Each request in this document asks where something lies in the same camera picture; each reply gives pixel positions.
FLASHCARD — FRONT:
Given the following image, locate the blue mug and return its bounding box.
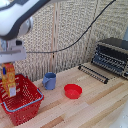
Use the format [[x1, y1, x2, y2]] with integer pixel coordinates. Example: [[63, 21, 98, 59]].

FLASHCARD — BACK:
[[41, 72, 58, 91]]

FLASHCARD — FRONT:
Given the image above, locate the black cable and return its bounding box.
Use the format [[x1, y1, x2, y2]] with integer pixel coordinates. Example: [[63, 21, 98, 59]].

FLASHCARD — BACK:
[[25, 0, 118, 55]]

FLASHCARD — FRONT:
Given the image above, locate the black toaster oven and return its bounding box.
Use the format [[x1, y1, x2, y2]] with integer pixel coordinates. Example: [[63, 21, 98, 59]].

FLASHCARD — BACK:
[[90, 37, 128, 80]]

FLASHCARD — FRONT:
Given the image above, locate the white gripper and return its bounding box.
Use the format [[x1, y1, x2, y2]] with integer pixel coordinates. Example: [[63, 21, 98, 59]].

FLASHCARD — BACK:
[[0, 39, 28, 65]]

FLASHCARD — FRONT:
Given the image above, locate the red bowl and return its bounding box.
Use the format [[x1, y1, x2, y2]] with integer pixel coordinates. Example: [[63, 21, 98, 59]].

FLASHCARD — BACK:
[[63, 83, 83, 100]]

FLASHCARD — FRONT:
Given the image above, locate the red shopping basket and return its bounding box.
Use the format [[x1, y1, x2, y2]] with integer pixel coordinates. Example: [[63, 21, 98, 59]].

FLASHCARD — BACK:
[[0, 73, 45, 127]]

